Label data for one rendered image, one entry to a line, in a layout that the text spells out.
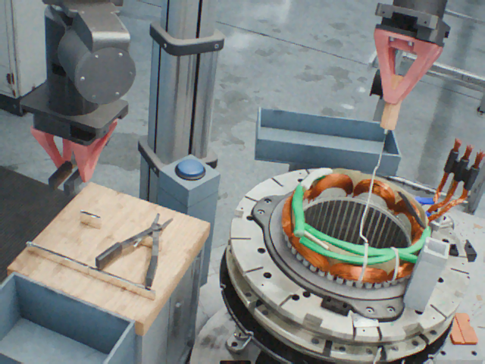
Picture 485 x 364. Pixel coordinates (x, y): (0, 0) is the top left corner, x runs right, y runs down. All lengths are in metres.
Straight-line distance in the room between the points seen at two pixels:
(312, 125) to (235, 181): 1.59
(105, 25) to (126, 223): 0.35
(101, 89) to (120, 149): 2.30
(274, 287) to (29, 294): 0.30
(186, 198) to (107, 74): 0.44
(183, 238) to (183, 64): 0.37
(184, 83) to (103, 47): 0.57
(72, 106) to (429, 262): 0.42
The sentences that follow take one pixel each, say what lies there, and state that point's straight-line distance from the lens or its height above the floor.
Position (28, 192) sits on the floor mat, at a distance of 2.62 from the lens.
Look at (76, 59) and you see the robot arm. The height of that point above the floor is 1.37.
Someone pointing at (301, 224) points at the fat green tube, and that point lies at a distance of 0.73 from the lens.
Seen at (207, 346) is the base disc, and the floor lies 0.80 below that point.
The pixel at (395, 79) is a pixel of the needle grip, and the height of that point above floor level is 1.33.
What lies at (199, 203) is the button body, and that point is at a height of 0.99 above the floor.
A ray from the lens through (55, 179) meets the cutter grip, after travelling 0.72.
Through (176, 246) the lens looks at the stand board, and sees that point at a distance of 0.82.
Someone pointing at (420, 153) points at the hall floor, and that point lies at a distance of 3.23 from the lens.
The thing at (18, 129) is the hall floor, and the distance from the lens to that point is 3.04.
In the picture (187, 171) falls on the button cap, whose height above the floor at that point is 1.04.
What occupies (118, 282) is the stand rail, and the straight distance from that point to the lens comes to 0.76.
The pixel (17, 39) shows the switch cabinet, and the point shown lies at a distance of 2.94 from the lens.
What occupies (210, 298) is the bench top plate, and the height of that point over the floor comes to 0.78.
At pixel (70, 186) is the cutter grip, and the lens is 0.71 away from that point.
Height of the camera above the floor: 1.62
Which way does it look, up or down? 37 degrees down
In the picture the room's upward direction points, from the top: 9 degrees clockwise
